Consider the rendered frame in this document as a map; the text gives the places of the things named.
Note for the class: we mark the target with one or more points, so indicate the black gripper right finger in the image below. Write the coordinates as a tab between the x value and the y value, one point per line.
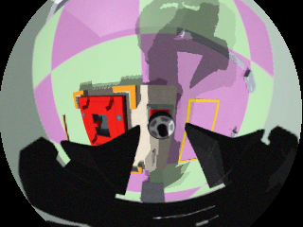
217	153

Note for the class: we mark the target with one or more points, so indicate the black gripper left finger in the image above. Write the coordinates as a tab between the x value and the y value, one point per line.
113	160

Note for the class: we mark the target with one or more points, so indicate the grey wheel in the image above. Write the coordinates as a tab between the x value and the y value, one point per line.
160	118

